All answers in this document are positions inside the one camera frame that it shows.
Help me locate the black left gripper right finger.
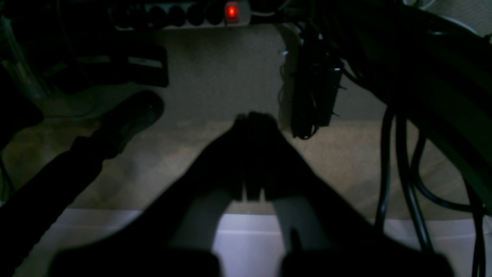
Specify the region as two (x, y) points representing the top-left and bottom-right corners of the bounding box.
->
(248, 112), (454, 277)

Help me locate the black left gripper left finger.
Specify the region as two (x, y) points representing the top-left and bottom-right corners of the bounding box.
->
(50, 114), (250, 277)

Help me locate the dark robot arm link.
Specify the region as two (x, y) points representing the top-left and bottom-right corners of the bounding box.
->
(0, 90), (165, 277)

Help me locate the black power adapter box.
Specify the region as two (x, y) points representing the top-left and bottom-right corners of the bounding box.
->
(290, 37), (344, 140)

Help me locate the black cable bundle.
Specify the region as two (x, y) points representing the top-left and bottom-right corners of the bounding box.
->
(375, 108), (489, 277)

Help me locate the white power strip red switch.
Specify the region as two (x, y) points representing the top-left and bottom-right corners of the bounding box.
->
(108, 0), (253, 31)

